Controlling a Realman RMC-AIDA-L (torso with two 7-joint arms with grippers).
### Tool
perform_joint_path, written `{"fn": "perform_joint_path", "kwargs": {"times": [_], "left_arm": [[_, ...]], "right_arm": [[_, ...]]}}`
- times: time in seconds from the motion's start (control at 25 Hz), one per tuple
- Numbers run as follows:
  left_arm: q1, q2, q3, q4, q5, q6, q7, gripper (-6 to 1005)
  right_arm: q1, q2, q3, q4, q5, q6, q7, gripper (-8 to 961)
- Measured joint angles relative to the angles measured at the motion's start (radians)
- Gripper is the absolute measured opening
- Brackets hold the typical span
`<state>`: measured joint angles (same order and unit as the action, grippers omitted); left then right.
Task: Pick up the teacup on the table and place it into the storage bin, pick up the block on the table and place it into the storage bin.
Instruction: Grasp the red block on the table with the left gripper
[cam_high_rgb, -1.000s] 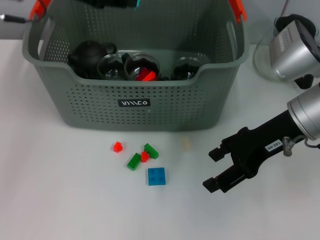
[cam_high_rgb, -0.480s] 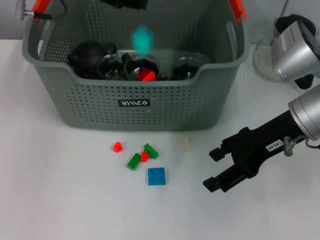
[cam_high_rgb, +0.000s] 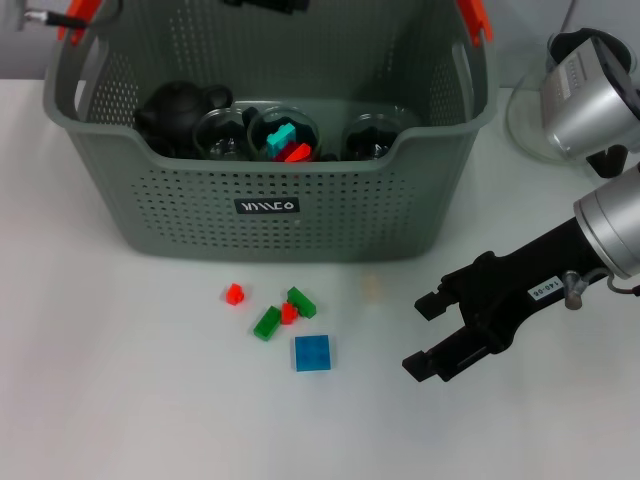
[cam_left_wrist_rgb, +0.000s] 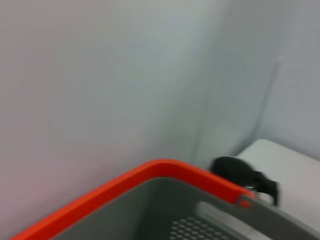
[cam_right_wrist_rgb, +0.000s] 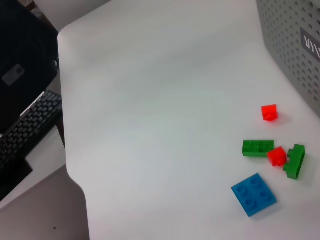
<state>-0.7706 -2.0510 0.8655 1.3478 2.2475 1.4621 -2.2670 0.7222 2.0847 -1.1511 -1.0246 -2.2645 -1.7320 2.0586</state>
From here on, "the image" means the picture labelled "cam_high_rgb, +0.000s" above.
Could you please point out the small green building brick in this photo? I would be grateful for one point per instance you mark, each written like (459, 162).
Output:
(267, 324)

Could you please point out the grey-green perforated storage bin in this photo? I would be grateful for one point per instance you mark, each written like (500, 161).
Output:
(325, 225)

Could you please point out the black clay teapot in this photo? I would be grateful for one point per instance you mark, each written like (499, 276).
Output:
(175, 107)

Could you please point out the blue square building plate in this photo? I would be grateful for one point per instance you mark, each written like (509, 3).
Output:
(312, 354)

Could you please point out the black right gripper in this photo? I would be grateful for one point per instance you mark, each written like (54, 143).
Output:
(520, 280)

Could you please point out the dark red curved brick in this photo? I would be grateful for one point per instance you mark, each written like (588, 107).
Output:
(286, 152)

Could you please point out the long green building brick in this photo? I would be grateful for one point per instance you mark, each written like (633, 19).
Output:
(302, 301)

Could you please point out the teal square building plate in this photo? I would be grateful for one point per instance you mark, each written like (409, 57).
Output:
(277, 140)

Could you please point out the small red building brick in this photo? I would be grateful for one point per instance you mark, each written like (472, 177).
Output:
(235, 294)
(289, 314)

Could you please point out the bright red slope brick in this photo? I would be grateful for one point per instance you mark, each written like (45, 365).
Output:
(300, 154)

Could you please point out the cream long building brick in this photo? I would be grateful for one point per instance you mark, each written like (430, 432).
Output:
(371, 287)

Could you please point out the glass pitcher black lid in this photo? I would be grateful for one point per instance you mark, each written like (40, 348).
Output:
(525, 120)

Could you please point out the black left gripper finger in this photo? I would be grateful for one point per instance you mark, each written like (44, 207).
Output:
(280, 5)

